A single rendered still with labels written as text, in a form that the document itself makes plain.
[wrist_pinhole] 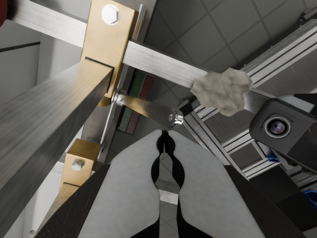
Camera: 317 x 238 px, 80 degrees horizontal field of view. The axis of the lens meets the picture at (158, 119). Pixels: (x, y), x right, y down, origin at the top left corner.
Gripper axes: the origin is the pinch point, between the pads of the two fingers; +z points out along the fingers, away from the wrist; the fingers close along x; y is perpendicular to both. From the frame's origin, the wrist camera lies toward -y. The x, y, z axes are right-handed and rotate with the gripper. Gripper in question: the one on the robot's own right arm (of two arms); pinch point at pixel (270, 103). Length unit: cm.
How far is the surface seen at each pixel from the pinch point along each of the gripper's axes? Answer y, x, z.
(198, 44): 3, 2, 83
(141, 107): -20.8, -2.8, -12.3
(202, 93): -12.9, -1.4, -4.1
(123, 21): -25.6, 3.3, -4.5
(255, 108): -4.2, -0.9, -3.5
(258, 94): -5.1, 1.2, -3.5
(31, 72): -47, -17, 18
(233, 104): -8.6, -0.9, -5.4
